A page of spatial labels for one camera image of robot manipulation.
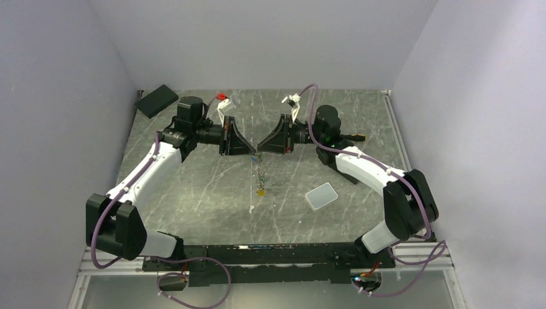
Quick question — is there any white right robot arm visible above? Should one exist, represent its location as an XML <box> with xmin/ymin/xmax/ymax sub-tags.
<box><xmin>258</xmin><ymin>105</ymin><xmax>439</xmax><ymax>267</ymax></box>

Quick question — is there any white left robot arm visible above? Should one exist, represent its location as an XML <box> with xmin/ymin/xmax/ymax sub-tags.
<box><xmin>86</xmin><ymin>96</ymin><xmax>256</xmax><ymax>270</ymax></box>

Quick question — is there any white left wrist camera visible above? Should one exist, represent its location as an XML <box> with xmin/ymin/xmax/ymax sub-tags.
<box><xmin>216</xmin><ymin>98</ymin><xmax>237</xmax><ymax>124</ymax></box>

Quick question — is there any black yellow handled screwdriver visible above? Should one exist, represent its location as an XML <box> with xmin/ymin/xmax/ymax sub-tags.
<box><xmin>343</xmin><ymin>134</ymin><xmax>366</xmax><ymax>142</ymax></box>

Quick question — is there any black flat box with sticker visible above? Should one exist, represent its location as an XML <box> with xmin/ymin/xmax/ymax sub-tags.
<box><xmin>336</xmin><ymin>168</ymin><xmax>359</xmax><ymax>185</ymax></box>

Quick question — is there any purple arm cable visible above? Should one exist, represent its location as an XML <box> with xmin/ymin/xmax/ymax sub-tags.
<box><xmin>298</xmin><ymin>83</ymin><xmax>448</xmax><ymax>298</ymax></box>
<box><xmin>90</xmin><ymin>93</ymin><xmax>233</xmax><ymax>309</ymax></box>

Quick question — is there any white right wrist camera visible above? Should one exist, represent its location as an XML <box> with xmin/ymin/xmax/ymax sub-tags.
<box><xmin>281</xmin><ymin>93</ymin><xmax>301</xmax><ymax>123</ymax></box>

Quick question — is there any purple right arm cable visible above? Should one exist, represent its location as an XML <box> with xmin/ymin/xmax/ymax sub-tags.
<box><xmin>298</xmin><ymin>83</ymin><xmax>448</xmax><ymax>298</ymax></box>

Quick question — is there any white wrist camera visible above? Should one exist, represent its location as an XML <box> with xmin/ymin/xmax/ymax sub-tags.
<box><xmin>216</xmin><ymin>98</ymin><xmax>237</xmax><ymax>124</ymax></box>
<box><xmin>281</xmin><ymin>93</ymin><xmax>301</xmax><ymax>123</ymax></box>

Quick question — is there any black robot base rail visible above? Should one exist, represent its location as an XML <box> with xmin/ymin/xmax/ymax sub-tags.
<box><xmin>142</xmin><ymin>242</ymin><xmax>395</xmax><ymax>287</ymax></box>

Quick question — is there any black box at rear left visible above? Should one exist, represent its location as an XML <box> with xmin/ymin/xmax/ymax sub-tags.
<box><xmin>135</xmin><ymin>84</ymin><xmax>179</xmax><ymax>118</ymax></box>

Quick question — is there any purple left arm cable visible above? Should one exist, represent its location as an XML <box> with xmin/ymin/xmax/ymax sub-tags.
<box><xmin>90</xmin><ymin>93</ymin><xmax>233</xmax><ymax>309</ymax></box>

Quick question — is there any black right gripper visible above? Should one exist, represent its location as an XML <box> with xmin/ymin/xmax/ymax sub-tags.
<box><xmin>258</xmin><ymin>114</ymin><xmax>325</xmax><ymax>155</ymax></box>

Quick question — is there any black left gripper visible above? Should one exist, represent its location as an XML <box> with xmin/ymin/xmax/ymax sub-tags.
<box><xmin>193</xmin><ymin>116</ymin><xmax>255</xmax><ymax>156</ymax></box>

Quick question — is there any aluminium frame rail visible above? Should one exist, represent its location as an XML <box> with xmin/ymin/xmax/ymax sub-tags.
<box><xmin>68</xmin><ymin>243</ymin><xmax>467</xmax><ymax>308</ymax></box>

